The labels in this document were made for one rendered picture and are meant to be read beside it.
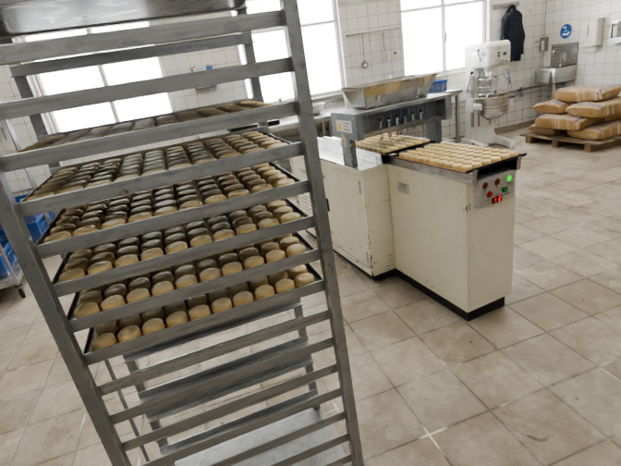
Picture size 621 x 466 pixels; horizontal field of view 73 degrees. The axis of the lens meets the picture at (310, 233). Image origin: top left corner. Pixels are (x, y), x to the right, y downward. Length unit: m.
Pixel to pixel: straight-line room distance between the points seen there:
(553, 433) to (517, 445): 0.16
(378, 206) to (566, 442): 1.58
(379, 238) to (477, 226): 0.75
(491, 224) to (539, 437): 1.02
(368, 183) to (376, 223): 0.28
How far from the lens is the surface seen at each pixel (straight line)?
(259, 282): 1.15
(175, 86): 0.92
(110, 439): 1.20
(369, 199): 2.71
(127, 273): 1.00
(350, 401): 1.31
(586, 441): 2.09
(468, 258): 2.37
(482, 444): 1.99
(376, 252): 2.86
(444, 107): 2.98
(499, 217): 2.43
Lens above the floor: 1.50
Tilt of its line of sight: 22 degrees down
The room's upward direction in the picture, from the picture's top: 9 degrees counter-clockwise
